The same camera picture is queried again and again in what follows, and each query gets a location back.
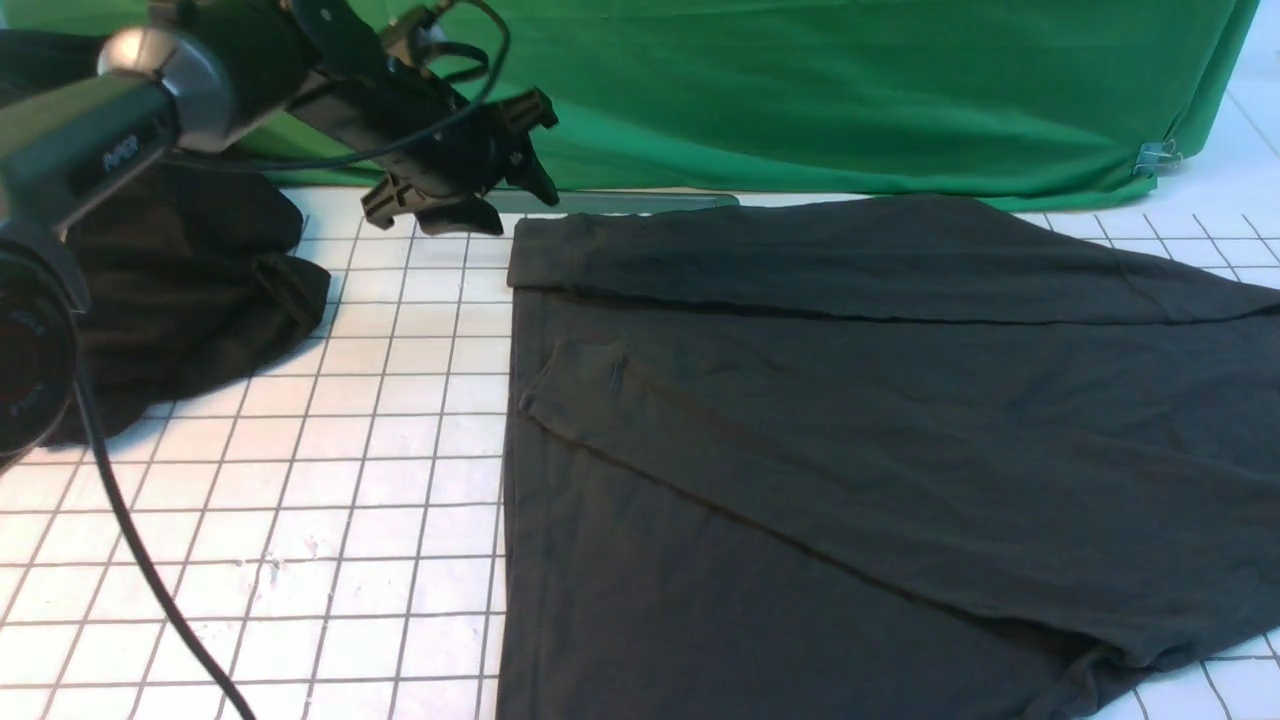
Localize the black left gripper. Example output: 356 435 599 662
291 76 561 237

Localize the gray long-sleeve top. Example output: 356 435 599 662
494 196 1277 719

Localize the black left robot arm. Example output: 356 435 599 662
3 1 561 468

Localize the gray metal bar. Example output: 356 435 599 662
486 190 740 215

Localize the pile of black clothes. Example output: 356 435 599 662
3 27 332 457

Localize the green backdrop cloth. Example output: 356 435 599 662
5 0 1261 213

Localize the silver binder clip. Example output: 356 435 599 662
1132 138 1184 177

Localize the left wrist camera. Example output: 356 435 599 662
379 3 492 85

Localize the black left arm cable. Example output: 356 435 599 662
70 0 511 720

